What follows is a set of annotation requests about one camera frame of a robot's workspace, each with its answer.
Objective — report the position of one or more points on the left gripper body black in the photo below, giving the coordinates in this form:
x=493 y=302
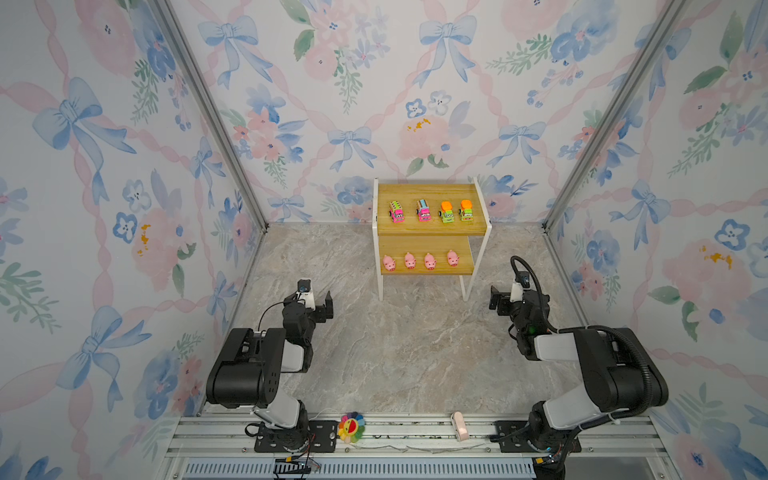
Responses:
x=319 y=314

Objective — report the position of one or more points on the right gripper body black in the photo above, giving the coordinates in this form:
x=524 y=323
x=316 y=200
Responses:
x=505 y=308

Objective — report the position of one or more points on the pink pig toy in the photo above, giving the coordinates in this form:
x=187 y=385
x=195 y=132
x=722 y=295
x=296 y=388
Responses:
x=389 y=263
x=430 y=261
x=453 y=258
x=410 y=261

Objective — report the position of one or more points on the orange yellow toy truck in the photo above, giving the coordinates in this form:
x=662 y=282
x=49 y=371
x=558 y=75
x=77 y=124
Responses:
x=466 y=210

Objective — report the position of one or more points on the orange green toy truck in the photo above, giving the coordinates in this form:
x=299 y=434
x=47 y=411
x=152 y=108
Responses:
x=447 y=212

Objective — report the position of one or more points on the pink green toy truck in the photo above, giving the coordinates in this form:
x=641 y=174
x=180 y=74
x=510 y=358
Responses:
x=396 y=212

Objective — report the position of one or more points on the pink teal toy truck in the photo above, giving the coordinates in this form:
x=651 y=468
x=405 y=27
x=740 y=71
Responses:
x=423 y=211

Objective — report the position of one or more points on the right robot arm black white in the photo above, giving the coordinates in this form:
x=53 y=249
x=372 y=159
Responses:
x=618 y=378

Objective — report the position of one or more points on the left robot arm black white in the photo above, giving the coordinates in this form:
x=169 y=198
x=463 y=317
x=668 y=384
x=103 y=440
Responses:
x=249 y=366

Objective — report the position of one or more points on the white wood two-tier shelf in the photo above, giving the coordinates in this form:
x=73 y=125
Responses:
x=468 y=239

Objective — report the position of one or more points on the rainbow flower plush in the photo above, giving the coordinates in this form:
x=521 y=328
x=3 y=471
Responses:
x=351 y=427

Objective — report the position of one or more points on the pink eraser block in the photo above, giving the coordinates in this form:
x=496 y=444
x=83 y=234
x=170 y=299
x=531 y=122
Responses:
x=460 y=427

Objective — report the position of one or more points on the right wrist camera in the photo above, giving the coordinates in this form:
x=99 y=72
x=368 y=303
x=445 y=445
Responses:
x=520 y=285

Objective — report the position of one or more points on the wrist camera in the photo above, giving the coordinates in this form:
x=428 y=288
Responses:
x=520 y=285
x=305 y=293

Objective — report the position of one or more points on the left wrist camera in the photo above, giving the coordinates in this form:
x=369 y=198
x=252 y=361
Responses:
x=305 y=293

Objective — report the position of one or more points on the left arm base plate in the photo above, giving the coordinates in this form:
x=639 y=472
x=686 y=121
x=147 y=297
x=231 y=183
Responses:
x=314 y=436

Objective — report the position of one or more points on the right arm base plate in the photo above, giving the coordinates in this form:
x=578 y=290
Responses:
x=517 y=436

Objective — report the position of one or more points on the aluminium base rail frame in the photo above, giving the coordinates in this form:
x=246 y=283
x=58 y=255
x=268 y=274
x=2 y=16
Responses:
x=219 y=444

